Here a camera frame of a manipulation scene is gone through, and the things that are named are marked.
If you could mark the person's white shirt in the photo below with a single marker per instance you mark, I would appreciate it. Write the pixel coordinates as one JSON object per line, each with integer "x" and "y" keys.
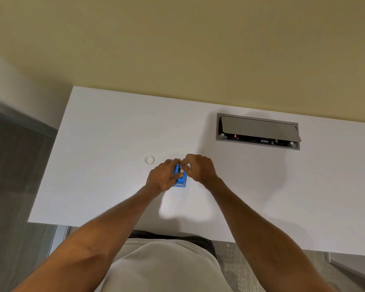
{"x": 165, "y": 266}

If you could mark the grey desk power outlet box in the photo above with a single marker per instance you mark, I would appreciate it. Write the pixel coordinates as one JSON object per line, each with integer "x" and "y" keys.
{"x": 258, "y": 131}

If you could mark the white round desk grommet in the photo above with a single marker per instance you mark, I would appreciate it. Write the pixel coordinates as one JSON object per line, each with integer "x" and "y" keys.
{"x": 149, "y": 160}

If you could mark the person's right fingers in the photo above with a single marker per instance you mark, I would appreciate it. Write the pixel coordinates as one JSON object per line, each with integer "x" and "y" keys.
{"x": 186, "y": 164}

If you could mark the blue plastic device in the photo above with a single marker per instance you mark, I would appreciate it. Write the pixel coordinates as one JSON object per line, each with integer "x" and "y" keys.
{"x": 181, "y": 178}

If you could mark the person's right hand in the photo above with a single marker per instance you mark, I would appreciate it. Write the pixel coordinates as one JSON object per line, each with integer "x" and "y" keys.
{"x": 201, "y": 170}

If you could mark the person's dark trousers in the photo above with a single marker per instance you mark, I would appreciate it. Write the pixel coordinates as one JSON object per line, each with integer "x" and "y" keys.
{"x": 182, "y": 240}

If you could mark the person's left hand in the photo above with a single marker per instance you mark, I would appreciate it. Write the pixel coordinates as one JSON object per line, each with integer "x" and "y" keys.
{"x": 159, "y": 176}

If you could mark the person's left thumb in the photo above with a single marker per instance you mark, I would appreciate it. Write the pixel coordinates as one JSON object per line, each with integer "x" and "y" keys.
{"x": 178, "y": 176}

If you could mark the person's right forearm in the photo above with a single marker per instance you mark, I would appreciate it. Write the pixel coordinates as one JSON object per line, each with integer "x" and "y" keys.
{"x": 261, "y": 237}

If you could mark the person's left forearm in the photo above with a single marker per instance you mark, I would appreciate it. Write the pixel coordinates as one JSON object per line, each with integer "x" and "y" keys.
{"x": 85, "y": 243}

